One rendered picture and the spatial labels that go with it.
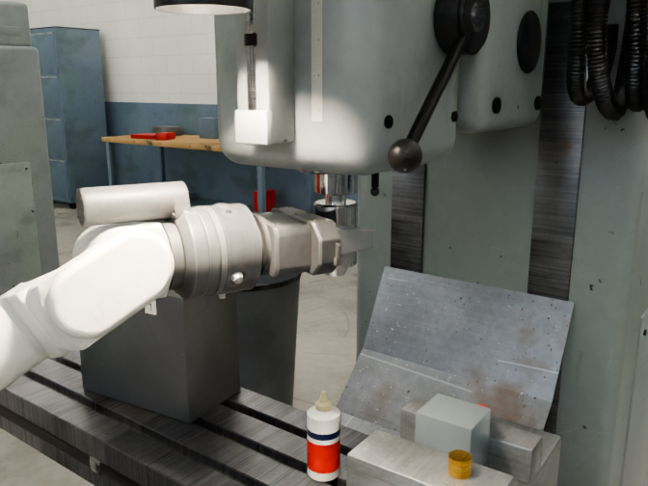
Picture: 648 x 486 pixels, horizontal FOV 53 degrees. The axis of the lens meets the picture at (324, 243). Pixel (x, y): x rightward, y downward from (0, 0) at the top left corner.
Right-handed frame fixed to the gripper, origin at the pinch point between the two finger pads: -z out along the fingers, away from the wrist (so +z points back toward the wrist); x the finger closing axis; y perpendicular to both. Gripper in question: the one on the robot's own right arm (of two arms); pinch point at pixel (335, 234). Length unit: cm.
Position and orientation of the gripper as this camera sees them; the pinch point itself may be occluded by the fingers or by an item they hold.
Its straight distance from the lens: 71.0
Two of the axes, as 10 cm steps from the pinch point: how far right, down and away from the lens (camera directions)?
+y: -0.1, 9.7, 2.3
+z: -8.5, 1.1, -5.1
